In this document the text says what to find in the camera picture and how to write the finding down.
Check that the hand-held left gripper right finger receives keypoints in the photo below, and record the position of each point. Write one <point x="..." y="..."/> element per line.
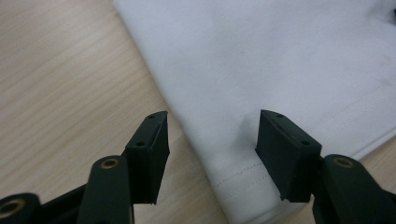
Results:
<point x="289" y="161"/>

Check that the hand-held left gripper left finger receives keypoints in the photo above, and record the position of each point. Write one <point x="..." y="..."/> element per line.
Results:
<point x="149" y="161"/>

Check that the white printed tank top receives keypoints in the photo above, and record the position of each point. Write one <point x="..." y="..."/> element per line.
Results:
<point x="249" y="62"/>

